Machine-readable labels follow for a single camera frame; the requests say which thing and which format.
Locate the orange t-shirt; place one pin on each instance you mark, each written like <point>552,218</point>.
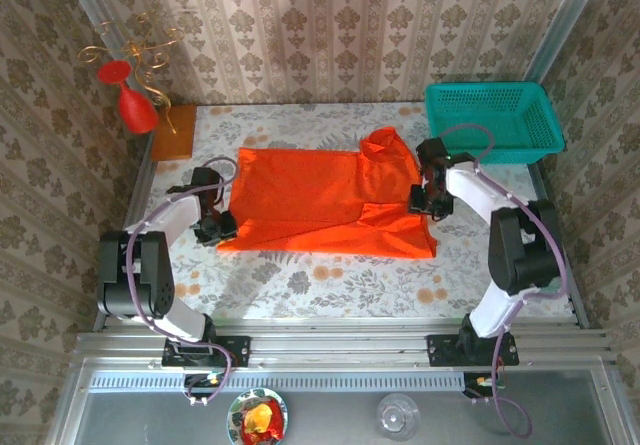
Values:
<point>300,190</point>

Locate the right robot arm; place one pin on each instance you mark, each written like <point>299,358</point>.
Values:
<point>520,250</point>

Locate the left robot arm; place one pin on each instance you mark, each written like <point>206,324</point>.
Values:
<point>155,275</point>

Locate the wooden stand base block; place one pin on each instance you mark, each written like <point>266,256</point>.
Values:
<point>175,140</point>

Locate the teal plastic basket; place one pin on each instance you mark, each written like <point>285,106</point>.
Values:
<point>492,115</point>

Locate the floral tablecloth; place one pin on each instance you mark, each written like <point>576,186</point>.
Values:
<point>300,130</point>

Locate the red goblet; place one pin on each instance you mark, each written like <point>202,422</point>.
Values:
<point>136,110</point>

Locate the black left controller board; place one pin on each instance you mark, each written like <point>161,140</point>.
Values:
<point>200,382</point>

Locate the black controller board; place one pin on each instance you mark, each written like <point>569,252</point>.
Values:
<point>480,387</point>
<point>200,382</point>

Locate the perforated metal strip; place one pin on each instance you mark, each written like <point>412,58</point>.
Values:
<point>325,381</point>

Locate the patterned ceramic bowl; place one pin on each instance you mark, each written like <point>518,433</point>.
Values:
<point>235,417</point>

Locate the black right controller board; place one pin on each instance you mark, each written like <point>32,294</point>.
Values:
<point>480,387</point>

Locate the grey metal shelf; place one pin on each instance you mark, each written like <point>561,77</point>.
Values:
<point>125,420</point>

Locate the clear glass cup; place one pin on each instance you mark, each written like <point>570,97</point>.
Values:
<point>397,417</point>

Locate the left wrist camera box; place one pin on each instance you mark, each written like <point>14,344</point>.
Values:
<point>206,180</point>

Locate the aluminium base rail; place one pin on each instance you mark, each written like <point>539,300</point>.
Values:
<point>340,350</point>

